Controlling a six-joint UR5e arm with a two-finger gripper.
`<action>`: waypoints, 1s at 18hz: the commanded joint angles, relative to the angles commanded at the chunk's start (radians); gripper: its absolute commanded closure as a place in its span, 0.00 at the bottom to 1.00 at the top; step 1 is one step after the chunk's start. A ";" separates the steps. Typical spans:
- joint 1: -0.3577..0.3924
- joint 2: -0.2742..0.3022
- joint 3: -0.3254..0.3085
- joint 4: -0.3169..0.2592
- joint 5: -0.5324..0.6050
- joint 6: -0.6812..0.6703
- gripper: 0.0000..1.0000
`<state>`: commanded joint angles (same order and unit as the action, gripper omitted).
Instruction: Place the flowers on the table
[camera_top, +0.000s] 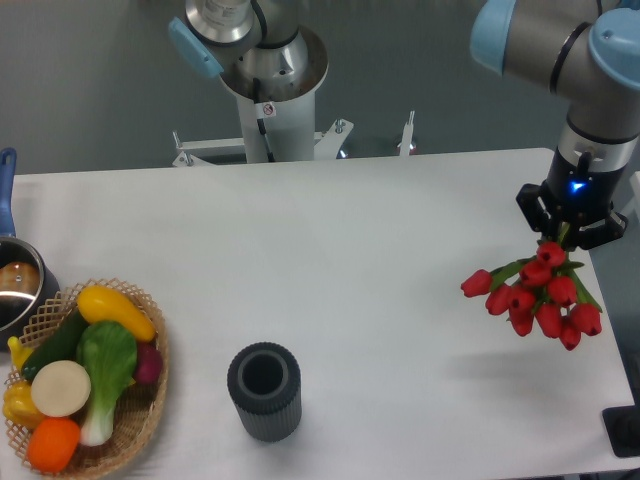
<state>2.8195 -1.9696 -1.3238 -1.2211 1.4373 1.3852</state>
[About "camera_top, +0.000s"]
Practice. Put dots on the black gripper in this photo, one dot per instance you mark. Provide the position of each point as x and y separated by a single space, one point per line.
574 195

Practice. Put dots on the red tulip bouquet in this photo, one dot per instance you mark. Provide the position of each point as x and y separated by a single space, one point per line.
542 290

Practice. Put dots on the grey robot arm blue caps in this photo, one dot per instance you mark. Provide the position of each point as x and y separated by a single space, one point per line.
584 51

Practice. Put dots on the white furniture piece at right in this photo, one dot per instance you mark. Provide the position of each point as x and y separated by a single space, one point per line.
635 186

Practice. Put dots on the black device at edge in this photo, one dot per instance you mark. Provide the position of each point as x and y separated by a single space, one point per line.
622 426

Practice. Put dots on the dark grey ribbed vase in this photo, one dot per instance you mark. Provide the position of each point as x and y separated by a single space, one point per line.
264 383

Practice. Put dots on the purple red onion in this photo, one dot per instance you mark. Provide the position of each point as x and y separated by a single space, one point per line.
149 364

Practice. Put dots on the green bok choy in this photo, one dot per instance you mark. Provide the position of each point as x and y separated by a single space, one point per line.
108 353

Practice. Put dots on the yellow squash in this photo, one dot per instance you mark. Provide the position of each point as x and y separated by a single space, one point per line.
98 303

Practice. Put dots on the woven wicker basket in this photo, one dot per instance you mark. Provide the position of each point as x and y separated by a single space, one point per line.
138 411

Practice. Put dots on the dark green cucumber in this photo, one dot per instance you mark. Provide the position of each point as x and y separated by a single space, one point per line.
60 345

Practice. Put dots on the round white radish slice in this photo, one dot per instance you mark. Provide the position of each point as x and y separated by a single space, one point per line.
60 389

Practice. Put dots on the orange fruit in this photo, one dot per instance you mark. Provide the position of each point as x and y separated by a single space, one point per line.
53 444

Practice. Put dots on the yellow banana tip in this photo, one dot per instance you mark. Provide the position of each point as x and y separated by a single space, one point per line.
18 352

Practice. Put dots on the yellow bell pepper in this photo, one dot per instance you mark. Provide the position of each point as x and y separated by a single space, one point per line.
19 407

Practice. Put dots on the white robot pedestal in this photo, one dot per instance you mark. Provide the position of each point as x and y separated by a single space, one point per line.
272 132

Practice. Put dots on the blue handled saucepan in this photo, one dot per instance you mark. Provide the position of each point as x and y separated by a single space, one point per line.
26 281

